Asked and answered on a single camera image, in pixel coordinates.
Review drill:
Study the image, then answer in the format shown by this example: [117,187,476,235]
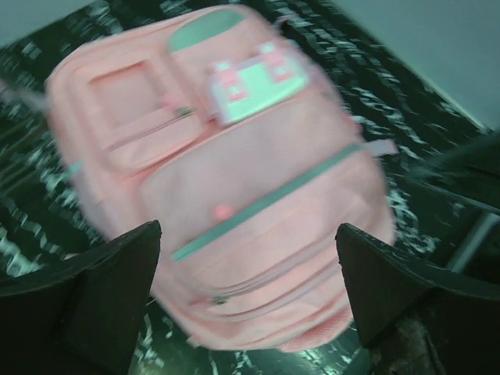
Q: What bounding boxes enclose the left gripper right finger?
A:
[335,223,499,374]

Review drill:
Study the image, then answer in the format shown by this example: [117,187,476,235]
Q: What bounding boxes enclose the pink student backpack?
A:
[0,3,399,352]

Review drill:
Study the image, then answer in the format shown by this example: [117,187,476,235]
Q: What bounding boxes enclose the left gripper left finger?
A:
[1,220,161,374]

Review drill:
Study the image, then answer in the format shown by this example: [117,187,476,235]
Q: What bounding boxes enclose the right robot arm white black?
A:
[405,131,499,284]

